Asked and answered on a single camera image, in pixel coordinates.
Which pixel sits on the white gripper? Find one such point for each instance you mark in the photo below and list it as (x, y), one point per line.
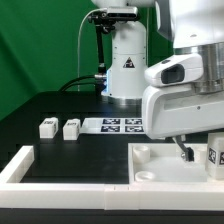
(171, 106)

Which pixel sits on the white square tabletop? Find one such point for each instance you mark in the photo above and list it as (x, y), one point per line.
(163, 162)

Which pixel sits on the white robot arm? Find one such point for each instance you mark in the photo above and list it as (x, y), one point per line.
(193, 26)

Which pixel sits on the white U-shaped obstacle fence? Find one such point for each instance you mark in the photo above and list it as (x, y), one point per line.
(14, 193)

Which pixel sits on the white marker base plate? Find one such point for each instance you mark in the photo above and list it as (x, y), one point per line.
(112, 126)

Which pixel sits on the black camera on stand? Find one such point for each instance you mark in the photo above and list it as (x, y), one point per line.
(104, 20)

